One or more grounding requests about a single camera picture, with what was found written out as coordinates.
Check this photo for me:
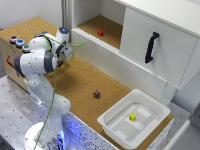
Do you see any blue button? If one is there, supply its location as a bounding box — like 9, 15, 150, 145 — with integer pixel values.
15, 38, 26, 48

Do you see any green cable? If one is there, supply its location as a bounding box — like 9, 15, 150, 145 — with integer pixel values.
33, 34, 86, 150

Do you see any red button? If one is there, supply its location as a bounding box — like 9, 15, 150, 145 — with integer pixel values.
9, 35, 19, 44

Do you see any white plastic box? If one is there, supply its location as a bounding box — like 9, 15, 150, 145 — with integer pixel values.
96, 88, 171, 150

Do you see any wooden drawer box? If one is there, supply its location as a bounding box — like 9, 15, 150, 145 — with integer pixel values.
0, 16, 60, 92

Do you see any yellow block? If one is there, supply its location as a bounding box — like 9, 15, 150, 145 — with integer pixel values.
128, 113, 138, 122

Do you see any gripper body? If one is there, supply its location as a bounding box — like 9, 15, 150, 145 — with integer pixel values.
55, 44, 73, 68

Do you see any black door handle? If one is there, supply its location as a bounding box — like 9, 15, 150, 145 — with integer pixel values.
144, 31, 160, 64

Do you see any purple block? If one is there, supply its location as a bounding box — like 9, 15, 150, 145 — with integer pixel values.
93, 90, 101, 99

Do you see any white sliding door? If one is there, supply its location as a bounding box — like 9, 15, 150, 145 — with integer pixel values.
119, 6, 200, 88

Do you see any pink block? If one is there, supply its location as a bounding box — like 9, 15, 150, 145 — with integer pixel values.
96, 29, 105, 37

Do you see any green button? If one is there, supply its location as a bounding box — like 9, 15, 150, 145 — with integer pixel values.
21, 44, 31, 54

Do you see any white cabinet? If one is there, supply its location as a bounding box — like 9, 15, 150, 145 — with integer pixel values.
60, 0, 200, 107

